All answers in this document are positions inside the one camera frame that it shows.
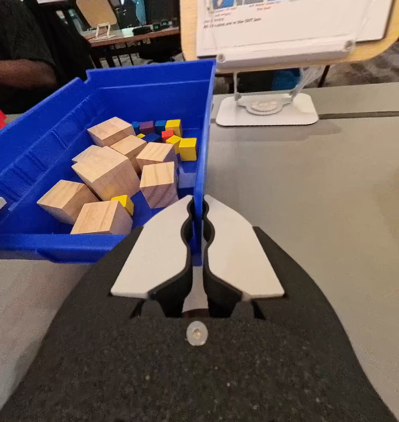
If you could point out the blue plastic bin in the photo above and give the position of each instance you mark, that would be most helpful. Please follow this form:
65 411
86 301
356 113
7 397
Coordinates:
38 158

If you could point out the wooden sign board on stand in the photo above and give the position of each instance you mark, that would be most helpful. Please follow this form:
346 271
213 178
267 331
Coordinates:
285 29

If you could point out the small wooden board stand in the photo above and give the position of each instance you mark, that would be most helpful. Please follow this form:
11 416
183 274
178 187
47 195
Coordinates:
97 13

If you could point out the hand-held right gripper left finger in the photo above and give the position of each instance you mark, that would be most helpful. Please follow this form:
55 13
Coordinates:
153 260

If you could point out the wooden office desk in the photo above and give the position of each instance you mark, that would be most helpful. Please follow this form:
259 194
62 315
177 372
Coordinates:
136 34

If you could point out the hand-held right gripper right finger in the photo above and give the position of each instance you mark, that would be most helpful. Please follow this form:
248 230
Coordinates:
242 260

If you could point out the pile of wooden cubes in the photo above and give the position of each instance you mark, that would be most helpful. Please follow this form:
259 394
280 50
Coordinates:
104 174

